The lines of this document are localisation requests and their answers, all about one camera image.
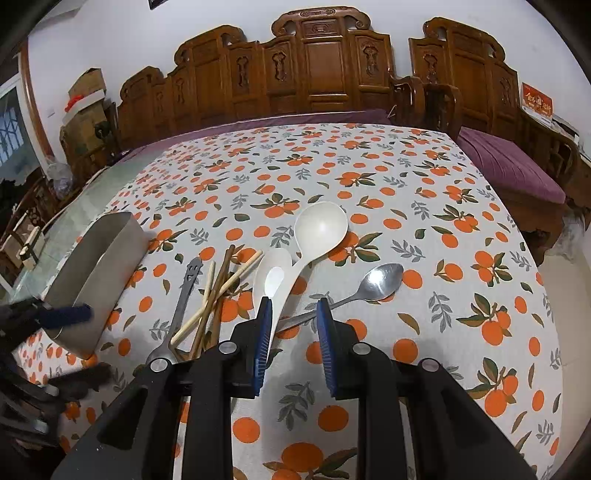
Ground orange fruit print tablecloth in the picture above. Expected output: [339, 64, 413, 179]
[14, 122, 565, 480]

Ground dark brown wooden chopstick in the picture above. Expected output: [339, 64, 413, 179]
[203, 249, 247, 344]
[190, 246, 236, 360]

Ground metal fork with smiley handle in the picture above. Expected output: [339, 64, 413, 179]
[145, 257, 205, 367]

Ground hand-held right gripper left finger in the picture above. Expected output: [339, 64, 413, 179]
[51, 296, 274, 480]

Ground white plastic rice spoon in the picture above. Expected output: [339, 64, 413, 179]
[252, 248, 294, 319]

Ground large white plastic ladle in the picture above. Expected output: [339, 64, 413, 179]
[265, 201, 348, 365]

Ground wooden chair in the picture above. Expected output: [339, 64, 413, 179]
[0, 166, 63, 284]

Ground stainless steel utensil holder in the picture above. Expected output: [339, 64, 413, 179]
[44, 212, 147, 360]

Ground white plastic bag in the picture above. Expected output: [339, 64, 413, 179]
[540, 215, 591, 268]

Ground light bamboo chopstick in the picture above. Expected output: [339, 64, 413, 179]
[188, 261, 217, 358]
[170, 250, 264, 346]

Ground stainless steel spoon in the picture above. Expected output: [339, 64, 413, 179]
[277, 263, 405, 334]

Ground carved wooden armchair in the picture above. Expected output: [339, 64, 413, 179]
[409, 17, 583, 266]

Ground carved wooden bench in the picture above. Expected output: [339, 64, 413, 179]
[115, 6, 428, 153]

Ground red box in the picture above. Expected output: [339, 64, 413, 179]
[521, 82, 554, 121]

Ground stacked cardboard boxes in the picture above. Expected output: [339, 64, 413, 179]
[59, 68, 118, 160]

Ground purple armchair cushion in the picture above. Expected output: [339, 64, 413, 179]
[456, 127, 567, 205]

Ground purple bench cushion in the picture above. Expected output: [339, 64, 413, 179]
[117, 108, 394, 160]

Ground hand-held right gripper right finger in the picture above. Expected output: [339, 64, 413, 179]
[316, 297, 539, 480]

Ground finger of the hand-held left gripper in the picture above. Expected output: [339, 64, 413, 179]
[0, 298, 94, 340]
[44, 362, 112, 400]

